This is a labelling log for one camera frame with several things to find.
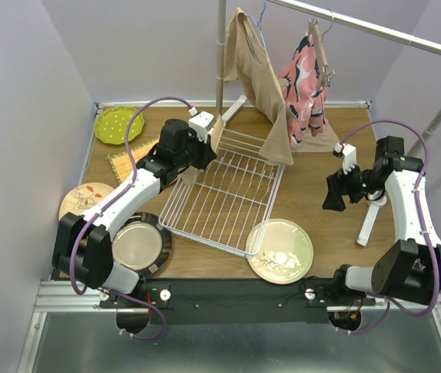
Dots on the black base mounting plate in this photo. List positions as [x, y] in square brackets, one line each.
[249, 300]

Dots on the white clothes rack frame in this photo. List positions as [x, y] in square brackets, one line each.
[356, 24]

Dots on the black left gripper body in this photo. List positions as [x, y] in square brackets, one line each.
[196, 152]

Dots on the pink patterned hanging garment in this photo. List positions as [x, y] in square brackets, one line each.
[307, 125]

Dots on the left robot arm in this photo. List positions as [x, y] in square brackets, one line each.
[83, 244]

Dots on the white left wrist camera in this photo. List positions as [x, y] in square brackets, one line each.
[202, 123]

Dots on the white wire dish rack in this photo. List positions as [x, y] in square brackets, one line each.
[229, 205]

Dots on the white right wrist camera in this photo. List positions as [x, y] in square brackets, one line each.
[348, 154]

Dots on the green polka dot plate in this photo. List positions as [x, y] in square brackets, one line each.
[110, 127]

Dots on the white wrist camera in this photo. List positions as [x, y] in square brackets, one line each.
[348, 154]
[202, 123]

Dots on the wooden clip hanger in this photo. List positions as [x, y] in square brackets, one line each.
[325, 73]

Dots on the cream green floral plate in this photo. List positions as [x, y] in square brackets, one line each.
[285, 254]

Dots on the beige hanging shirt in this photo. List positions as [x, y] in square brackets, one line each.
[246, 61]

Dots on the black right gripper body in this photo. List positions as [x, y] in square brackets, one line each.
[357, 183]

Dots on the black rimmed silver plate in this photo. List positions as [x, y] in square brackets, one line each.
[142, 244]

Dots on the blue wire hanger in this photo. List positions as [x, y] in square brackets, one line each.
[258, 24]

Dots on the bird pattern beige plate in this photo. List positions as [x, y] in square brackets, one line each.
[190, 176]

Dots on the beige plate orange leaves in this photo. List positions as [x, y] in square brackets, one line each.
[83, 197]

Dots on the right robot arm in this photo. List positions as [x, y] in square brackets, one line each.
[411, 269]

